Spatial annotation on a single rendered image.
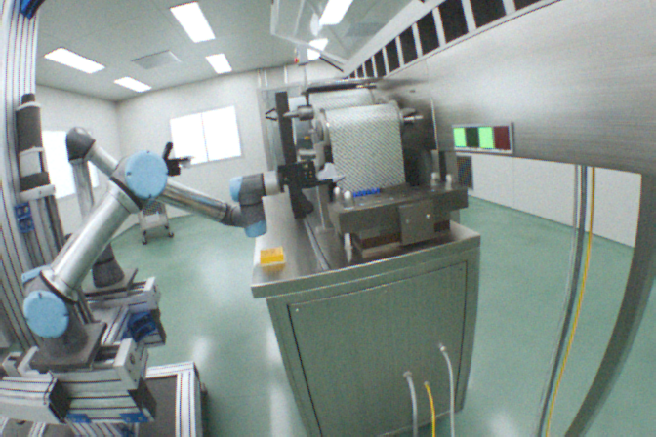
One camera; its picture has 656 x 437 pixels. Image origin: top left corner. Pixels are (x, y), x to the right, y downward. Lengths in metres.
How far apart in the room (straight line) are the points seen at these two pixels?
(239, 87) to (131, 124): 2.54
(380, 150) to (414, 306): 0.50
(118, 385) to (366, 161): 1.02
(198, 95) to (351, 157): 5.95
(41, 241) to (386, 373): 1.18
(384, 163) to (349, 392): 0.76
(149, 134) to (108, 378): 6.40
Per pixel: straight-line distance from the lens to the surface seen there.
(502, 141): 0.75
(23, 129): 1.17
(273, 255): 0.91
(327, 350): 0.93
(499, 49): 0.75
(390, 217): 0.87
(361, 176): 1.03
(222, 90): 6.72
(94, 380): 0.98
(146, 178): 0.76
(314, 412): 1.14
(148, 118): 7.10
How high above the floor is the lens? 1.23
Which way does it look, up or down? 10 degrees down
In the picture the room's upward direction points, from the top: 8 degrees counter-clockwise
